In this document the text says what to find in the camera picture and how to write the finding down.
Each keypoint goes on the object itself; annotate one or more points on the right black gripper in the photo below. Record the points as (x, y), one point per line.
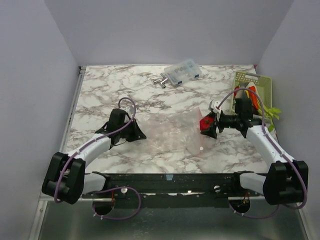
(216, 124)

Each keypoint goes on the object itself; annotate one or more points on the green fake lettuce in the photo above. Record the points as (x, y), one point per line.
(270, 114)

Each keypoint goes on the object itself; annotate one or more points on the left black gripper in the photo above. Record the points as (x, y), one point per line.
(138, 134)

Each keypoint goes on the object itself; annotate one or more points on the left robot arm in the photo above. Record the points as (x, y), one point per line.
(66, 179)

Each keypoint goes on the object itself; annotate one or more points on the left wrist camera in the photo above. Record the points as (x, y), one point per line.
(131, 110)

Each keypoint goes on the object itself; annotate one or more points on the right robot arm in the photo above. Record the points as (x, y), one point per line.
(286, 180)

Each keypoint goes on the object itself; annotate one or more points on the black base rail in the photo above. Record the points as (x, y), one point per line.
(152, 190)

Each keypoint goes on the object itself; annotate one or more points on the blue tape piece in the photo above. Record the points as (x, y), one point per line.
(169, 177)

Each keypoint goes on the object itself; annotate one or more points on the orange fake carrot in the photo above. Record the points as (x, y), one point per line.
(252, 96)

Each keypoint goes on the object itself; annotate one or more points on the red fake tomato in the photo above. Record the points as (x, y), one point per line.
(205, 123)

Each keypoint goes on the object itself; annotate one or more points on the clear zip top bag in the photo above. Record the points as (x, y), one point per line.
(173, 132)

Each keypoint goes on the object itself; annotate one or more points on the red fake chili pepper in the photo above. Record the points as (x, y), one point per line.
(236, 92)

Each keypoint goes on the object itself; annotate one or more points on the chrome metal faucet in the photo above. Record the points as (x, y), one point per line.
(162, 82)

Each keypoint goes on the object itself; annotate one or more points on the grey fake fish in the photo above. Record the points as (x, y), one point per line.
(242, 93)

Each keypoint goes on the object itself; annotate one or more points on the clear plastic screw box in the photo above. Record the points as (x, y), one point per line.
(182, 72)

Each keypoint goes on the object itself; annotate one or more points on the green plastic basket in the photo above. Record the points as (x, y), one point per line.
(263, 85)

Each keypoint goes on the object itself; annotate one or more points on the aluminium frame rail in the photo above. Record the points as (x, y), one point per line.
(43, 199)

